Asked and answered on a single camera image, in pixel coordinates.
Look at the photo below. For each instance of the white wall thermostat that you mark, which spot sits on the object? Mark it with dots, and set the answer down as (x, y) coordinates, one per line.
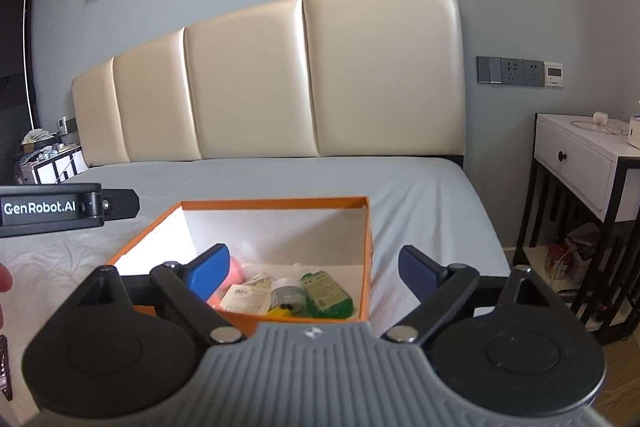
(553, 74)

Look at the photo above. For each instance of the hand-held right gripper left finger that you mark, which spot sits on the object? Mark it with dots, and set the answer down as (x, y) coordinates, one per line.
(210, 272)

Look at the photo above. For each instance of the small yellow object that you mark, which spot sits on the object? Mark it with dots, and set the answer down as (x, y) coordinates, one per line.
(280, 312)

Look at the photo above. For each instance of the white labelled packet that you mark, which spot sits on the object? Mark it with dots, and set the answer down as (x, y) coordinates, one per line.
(245, 297)

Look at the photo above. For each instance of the orange-rimmed white box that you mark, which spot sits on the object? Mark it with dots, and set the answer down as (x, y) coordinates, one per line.
(280, 227)

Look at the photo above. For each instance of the dark patterned object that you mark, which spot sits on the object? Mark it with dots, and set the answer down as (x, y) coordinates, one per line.
(5, 367)

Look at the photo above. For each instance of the cream leather headboard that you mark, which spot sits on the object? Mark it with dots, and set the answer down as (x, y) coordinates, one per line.
(250, 92)

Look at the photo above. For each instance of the small clear jar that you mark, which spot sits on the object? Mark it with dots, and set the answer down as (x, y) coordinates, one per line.
(289, 289)

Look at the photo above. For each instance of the small white wall device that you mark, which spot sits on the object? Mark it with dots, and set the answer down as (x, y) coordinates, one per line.
(62, 123)

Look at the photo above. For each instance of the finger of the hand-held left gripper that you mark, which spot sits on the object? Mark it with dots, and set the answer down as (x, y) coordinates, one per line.
(122, 203)

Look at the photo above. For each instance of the white cluttered nightstand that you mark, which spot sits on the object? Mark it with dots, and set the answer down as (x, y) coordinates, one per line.
(50, 164)

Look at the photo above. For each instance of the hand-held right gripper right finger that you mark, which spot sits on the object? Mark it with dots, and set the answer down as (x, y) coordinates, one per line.
(417, 277)

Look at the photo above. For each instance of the green liquid bottle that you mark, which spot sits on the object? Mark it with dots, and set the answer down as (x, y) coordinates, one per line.
(325, 297)

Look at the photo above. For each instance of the pile of papers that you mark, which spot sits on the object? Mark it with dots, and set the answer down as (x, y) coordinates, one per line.
(595, 247)

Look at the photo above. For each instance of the white charger plug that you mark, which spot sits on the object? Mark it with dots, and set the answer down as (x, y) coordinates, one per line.
(600, 118)

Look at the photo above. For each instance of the dark curtain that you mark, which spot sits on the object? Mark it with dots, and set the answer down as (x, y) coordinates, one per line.
(12, 57)

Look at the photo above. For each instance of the person's left hand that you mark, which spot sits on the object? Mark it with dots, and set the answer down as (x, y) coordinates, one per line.
(5, 278)

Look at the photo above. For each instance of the grey wall switch panel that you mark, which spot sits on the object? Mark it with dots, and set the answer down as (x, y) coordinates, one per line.
(510, 71)

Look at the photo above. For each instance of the bed with white sheet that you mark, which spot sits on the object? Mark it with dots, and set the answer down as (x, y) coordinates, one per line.
(425, 207)

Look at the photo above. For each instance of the white nightstand with black frame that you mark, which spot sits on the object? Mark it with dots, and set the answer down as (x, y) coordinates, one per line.
(575, 157)

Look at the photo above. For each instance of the red and white bag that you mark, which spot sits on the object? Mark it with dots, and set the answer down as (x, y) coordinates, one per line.
(557, 262)

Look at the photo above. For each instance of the pink round object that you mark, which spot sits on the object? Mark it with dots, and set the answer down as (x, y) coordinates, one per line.
(231, 277)

